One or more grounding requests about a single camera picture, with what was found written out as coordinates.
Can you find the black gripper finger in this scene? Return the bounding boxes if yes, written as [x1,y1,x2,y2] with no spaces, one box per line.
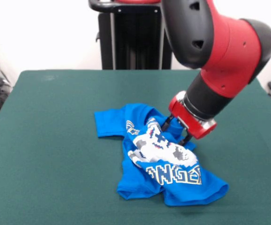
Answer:
[177,131,194,147]
[161,114,174,132]

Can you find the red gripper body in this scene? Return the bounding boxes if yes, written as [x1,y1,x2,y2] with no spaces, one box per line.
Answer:
[168,90,218,140]

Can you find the blue printed t-shirt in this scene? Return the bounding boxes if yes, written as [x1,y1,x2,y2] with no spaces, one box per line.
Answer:
[93,103,230,207]

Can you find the dark green tablecloth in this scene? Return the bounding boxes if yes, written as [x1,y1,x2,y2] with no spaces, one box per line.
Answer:
[0,68,271,225]

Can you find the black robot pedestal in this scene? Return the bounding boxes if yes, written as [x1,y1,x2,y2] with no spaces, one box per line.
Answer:
[88,0,173,70]

